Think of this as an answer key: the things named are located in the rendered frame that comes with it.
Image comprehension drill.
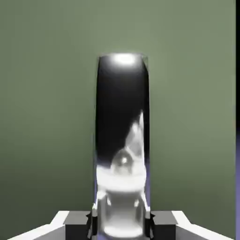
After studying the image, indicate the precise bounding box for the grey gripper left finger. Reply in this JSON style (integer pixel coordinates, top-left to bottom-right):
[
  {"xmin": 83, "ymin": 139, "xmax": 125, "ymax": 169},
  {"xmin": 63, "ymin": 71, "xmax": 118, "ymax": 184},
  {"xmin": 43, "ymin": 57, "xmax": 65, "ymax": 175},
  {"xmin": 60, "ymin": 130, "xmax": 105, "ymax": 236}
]
[{"xmin": 7, "ymin": 210, "xmax": 98, "ymax": 240}]

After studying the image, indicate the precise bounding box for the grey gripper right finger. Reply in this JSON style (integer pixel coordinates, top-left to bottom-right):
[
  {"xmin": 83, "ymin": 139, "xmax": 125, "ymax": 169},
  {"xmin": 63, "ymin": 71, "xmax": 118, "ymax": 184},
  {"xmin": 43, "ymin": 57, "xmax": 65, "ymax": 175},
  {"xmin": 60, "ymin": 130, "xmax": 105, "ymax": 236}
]
[{"xmin": 144, "ymin": 210, "xmax": 235, "ymax": 240}]

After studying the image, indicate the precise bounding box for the green cabinet door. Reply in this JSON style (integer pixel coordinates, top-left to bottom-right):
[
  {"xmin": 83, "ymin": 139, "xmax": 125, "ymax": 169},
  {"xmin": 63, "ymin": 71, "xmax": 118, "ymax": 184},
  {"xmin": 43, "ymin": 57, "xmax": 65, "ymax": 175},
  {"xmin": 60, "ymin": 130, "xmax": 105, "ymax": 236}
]
[{"xmin": 0, "ymin": 0, "xmax": 237, "ymax": 240}]

